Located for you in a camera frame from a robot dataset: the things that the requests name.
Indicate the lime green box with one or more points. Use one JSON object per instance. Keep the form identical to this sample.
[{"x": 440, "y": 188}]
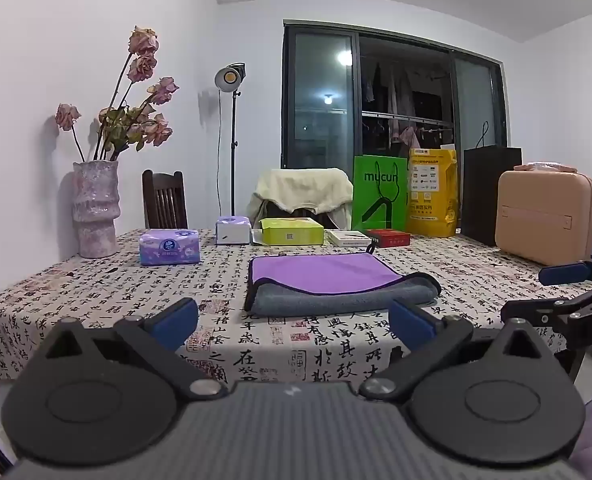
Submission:
[{"x": 292, "y": 231}]

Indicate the purple and grey towel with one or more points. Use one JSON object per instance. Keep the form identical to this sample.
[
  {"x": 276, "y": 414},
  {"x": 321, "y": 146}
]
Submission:
[{"x": 321, "y": 275}]

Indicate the dark chair under blanket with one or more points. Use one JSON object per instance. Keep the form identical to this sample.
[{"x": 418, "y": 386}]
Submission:
[{"x": 281, "y": 212}]

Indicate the yellow printed bag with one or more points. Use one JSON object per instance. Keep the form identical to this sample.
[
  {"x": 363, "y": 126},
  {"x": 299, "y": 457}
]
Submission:
[{"x": 432, "y": 195}]

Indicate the white and purple tissue box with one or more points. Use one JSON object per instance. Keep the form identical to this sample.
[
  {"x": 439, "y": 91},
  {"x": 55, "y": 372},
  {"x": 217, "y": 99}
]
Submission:
[{"x": 232, "y": 232}]

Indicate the beige hard suitcase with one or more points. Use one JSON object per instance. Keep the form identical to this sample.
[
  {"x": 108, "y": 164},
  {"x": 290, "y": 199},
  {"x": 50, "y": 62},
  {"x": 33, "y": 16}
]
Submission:
[{"x": 543, "y": 215}]

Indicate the calligraphy printed tablecloth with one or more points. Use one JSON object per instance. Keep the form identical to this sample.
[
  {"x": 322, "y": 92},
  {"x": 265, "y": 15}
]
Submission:
[{"x": 125, "y": 287}]

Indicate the dried pink roses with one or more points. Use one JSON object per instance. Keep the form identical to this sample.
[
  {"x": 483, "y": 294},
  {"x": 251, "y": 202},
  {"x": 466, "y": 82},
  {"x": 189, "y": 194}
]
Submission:
[{"x": 143, "y": 127}]

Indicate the black framed sliding window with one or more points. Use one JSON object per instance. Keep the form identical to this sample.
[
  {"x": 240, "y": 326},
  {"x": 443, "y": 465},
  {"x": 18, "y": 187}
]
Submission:
[{"x": 321, "y": 110}]

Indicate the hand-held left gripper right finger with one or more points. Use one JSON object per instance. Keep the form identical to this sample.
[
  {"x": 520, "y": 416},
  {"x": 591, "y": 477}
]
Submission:
[{"x": 410, "y": 325}]

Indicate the black paper bag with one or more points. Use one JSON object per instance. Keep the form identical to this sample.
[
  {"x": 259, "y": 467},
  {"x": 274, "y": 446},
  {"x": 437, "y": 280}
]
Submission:
[{"x": 486, "y": 195}]

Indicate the green shopping bag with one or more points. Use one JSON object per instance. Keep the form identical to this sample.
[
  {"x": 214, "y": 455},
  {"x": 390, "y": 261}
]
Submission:
[{"x": 378, "y": 192}]

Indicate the mottled pink ceramic vase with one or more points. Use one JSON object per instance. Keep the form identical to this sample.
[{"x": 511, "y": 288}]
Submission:
[{"x": 95, "y": 210}]

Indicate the hanging clothes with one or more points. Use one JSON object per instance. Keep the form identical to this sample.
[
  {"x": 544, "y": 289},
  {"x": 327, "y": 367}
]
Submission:
[{"x": 401, "y": 90}]

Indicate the pink packet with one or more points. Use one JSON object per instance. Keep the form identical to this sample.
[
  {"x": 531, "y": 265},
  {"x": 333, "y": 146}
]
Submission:
[{"x": 546, "y": 166}]

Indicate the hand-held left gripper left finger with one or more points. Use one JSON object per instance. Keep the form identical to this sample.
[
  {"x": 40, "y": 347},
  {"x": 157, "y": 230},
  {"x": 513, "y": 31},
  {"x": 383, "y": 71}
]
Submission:
[{"x": 174, "y": 319}]

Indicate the flat white box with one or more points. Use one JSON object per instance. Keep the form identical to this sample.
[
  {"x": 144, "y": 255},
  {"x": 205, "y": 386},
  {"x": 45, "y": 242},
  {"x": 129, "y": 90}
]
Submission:
[{"x": 347, "y": 238}]

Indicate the flat red box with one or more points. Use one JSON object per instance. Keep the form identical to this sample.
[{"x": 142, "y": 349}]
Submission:
[{"x": 388, "y": 238}]

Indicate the black floor lamp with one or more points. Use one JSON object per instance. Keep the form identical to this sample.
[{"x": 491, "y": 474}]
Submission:
[{"x": 233, "y": 135}]

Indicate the cream blanket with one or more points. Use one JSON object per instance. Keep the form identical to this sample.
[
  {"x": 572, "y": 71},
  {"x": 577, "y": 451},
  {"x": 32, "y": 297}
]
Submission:
[{"x": 301, "y": 187}]

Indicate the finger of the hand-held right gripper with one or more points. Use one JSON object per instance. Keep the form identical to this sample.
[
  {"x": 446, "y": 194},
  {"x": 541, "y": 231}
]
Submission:
[
  {"x": 528, "y": 314},
  {"x": 565, "y": 273}
]

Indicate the dark wooden chair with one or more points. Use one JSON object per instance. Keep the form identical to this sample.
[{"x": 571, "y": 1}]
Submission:
[{"x": 164, "y": 200}]

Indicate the purple tissue pack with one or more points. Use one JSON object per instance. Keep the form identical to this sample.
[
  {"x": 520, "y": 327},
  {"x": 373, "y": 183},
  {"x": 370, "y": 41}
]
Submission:
[{"x": 169, "y": 247}]

